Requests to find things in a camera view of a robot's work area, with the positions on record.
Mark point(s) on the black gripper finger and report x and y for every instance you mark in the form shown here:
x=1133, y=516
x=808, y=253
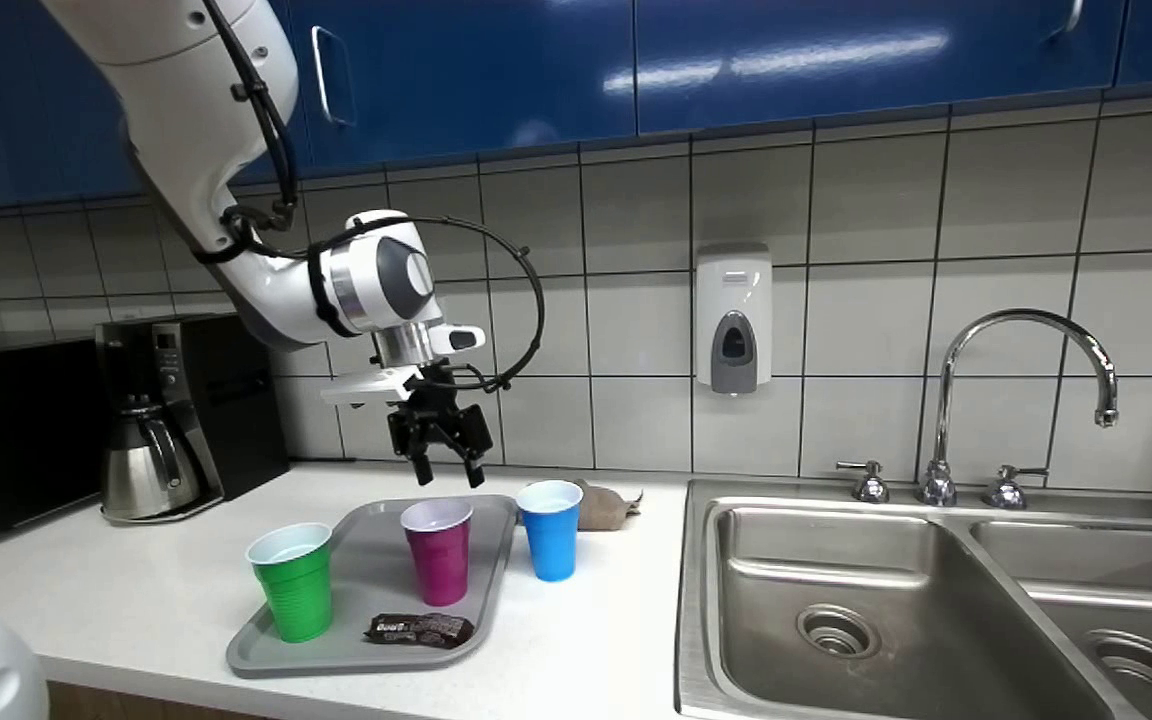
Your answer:
x=420, y=464
x=475, y=470

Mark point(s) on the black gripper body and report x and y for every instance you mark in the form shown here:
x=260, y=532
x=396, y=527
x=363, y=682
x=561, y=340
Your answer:
x=439, y=417

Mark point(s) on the magenta plastic cup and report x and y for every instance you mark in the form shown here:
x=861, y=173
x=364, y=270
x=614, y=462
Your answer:
x=439, y=541

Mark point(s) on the blue plastic cup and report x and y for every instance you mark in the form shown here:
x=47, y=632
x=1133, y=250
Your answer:
x=549, y=513

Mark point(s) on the green plastic cup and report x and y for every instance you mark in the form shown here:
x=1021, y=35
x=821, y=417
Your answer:
x=297, y=579

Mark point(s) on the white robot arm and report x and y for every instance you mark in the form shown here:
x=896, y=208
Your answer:
x=204, y=88

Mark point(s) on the grey plastic tray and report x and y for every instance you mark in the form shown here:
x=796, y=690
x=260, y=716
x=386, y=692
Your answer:
x=373, y=579

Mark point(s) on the dark candy bar wrapper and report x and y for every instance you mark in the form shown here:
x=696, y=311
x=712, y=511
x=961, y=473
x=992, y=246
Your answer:
x=430, y=630

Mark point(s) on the steel coffee maker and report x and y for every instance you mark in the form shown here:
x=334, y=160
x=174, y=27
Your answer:
x=195, y=417

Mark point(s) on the white soap dispenser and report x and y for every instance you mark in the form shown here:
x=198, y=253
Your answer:
x=734, y=323

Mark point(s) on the stainless steel sink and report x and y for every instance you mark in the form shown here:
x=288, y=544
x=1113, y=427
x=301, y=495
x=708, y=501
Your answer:
x=808, y=605

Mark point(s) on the black microwave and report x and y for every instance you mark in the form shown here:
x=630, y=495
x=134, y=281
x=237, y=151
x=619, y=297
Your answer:
x=54, y=427

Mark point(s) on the blue upper cabinets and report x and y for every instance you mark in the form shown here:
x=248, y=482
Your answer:
x=414, y=80

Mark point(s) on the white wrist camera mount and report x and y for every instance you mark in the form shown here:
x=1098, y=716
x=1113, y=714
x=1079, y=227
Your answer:
x=389, y=387

